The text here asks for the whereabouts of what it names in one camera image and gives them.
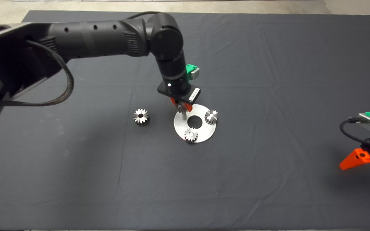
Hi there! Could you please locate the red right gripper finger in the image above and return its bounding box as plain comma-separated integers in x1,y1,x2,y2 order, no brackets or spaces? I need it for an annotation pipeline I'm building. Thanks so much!
339,148,370,171

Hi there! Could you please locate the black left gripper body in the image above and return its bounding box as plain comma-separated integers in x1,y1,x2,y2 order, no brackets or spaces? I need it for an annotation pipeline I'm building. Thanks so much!
157,81,201,106

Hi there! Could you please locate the large steel gear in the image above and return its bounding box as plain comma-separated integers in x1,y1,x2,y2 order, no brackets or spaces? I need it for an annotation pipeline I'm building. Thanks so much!
133,108,150,126

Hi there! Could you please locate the round metal plate with pegs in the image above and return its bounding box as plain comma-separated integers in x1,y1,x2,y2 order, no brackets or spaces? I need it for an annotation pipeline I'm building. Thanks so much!
174,104,216,144

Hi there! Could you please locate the dark grey table cloth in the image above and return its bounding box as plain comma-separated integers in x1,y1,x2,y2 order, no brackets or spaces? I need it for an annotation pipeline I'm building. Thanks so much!
0,11,370,230

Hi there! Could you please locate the green left camera mount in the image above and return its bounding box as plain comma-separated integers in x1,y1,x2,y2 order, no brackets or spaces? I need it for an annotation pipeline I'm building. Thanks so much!
185,64,200,81

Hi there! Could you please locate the black right camera cable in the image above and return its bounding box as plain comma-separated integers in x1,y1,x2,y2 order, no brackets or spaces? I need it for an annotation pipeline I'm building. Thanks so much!
339,117,370,148

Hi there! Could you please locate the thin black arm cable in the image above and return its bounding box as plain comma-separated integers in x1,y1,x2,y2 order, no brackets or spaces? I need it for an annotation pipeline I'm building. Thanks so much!
126,11,161,20

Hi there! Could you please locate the braided black arm cable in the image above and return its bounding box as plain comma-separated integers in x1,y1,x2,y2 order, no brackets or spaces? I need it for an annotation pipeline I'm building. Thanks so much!
0,40,75,107

